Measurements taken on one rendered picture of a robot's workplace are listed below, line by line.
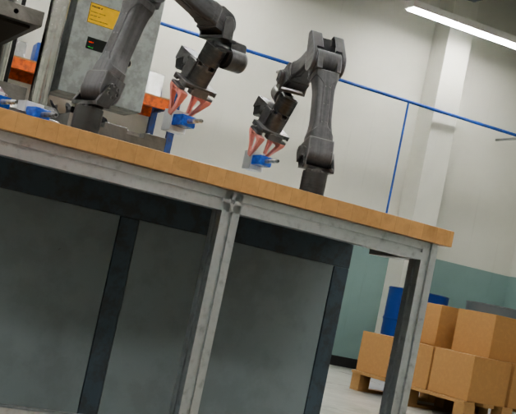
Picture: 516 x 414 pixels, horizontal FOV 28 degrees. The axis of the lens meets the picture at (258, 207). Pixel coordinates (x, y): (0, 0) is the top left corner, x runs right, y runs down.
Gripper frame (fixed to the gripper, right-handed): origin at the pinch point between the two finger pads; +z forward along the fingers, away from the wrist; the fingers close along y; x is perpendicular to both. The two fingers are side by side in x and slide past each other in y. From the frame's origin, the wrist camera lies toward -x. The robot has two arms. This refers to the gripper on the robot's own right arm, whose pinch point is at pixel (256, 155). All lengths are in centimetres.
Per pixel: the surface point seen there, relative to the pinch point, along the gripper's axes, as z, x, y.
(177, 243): 18.9, 30.0, 31.5
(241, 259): 17.8, 33.0, 13.1
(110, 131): 1, 14, 54
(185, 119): -10.5, 22.2, 41.9
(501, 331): 125, -176, -394
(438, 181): 132, -489, -600
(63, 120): 4, 9, 65
